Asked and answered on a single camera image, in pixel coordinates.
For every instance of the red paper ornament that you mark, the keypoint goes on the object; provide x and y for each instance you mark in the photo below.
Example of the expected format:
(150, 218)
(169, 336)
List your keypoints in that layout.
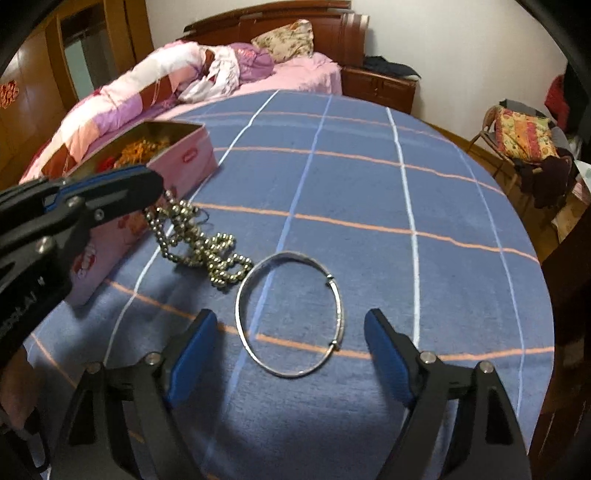
(8, 94)

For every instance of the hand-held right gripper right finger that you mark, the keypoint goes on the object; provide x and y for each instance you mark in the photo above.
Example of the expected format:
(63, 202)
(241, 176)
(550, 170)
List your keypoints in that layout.
(388, 360)

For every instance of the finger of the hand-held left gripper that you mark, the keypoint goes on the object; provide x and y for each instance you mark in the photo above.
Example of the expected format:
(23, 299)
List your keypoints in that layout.
(120, 198)
(115, 173)

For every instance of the blue plaid tablecloth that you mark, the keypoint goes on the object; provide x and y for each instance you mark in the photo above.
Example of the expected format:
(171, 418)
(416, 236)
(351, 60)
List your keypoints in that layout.
(369, 207)

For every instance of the pink white patchwork quilt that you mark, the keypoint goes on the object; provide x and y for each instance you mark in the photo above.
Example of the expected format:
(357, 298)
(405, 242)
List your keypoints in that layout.
(115, 97)

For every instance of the wooden wardrobe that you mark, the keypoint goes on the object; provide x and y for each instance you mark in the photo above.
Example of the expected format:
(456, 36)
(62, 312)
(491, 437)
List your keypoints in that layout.
(27, 69)

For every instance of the pink metal tin box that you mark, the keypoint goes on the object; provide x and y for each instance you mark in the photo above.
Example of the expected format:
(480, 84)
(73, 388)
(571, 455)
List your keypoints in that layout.
(194, 157)

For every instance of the red jacket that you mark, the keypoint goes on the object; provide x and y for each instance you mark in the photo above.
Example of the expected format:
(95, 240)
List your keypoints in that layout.
(556, 99)

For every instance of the purple cloth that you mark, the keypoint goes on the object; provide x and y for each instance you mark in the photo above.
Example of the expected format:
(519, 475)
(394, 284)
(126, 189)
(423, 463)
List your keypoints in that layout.
(254, 60)

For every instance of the dark wooden desk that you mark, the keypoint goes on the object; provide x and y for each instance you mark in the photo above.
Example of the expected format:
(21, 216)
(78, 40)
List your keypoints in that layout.
(568, 300)

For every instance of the colourful patterned cushion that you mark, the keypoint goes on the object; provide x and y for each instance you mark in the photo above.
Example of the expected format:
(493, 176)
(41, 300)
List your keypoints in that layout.
(521, 134)

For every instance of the maroon garment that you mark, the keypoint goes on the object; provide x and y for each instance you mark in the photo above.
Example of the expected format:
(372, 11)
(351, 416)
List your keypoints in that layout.
(549, 180)

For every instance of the floral pillow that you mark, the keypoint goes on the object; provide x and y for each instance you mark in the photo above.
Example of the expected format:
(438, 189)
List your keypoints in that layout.
(286, 39)

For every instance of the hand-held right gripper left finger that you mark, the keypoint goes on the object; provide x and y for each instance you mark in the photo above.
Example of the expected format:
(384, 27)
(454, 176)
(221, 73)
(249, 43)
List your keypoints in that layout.
(194, 355)

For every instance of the rattan chair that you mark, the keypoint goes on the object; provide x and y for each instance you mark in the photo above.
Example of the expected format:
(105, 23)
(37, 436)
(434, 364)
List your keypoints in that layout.
(485, 127)

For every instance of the bed with pink sheet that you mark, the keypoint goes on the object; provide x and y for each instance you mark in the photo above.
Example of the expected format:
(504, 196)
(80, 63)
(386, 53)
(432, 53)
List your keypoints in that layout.
(304, 74)

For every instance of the wooden nightstand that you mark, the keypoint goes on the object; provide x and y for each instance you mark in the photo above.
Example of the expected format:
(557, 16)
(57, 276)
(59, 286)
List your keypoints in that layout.
(374, 87)

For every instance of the white floral cloth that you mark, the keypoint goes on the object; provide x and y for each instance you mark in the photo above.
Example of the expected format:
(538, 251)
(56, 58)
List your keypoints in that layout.
(207, 87)

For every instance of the grey garment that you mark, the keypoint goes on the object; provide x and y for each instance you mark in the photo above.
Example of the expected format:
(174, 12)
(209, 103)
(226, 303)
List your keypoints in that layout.
(521, 105)

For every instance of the dark folded clothes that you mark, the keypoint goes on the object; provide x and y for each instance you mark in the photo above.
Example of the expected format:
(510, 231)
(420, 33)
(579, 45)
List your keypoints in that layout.
(388, 67)

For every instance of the wooden headboard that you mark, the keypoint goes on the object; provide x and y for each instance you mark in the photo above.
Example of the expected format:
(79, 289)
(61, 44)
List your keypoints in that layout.
(332, 27)

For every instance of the pale floral desk cover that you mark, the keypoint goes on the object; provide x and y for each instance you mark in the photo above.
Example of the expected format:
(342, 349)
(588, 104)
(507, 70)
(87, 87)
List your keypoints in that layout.
(582, 182)

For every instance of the silver bangle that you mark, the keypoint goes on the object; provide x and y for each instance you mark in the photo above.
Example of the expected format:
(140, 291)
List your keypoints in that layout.
(342, 318)

